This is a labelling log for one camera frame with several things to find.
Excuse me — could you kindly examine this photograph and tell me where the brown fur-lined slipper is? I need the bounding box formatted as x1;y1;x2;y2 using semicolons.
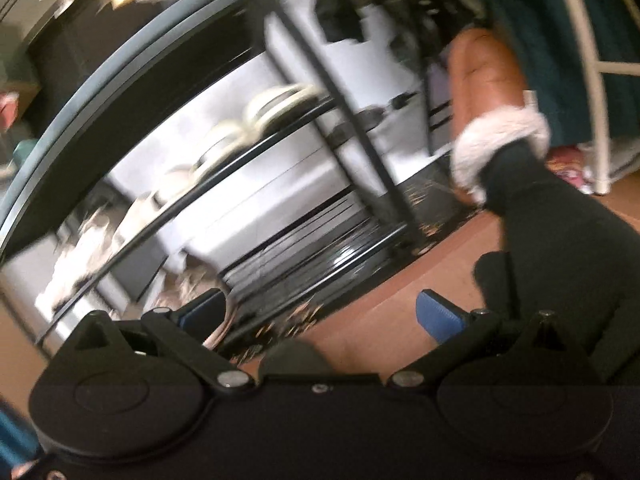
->
446;27;551;206

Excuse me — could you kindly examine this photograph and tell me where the white tube frame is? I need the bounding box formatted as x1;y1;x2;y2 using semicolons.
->
547;0;640;196

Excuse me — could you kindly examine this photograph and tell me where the person's right leg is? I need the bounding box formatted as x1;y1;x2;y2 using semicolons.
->
472;140;640;386

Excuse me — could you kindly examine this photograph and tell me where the floral patterned cloth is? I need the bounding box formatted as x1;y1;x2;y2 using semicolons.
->
547;152;591;191

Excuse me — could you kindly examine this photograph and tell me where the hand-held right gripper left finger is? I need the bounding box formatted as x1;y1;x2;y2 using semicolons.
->
70;289;256;393

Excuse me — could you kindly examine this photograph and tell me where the pale blurred shoe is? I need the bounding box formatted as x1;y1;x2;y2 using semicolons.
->
272;82;328;121
192;125;251;183
244;89;301;136

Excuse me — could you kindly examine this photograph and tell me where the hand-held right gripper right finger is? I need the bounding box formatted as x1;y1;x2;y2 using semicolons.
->
387;290;576;391

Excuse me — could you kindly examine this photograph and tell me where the pink lace-up shoe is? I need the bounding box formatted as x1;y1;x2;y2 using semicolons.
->
165;255;238;351

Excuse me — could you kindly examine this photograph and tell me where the teal hanging cloth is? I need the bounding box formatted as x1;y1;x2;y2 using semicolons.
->
480;0;640;146

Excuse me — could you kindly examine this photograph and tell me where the black metal shoe rack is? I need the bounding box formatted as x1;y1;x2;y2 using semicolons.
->
0;0;481;361

